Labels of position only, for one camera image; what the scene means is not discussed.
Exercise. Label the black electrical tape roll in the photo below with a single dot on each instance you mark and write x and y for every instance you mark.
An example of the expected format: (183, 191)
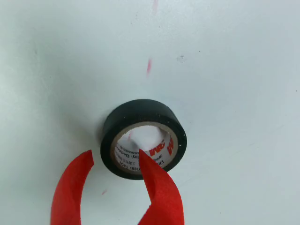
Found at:
(140, 110)

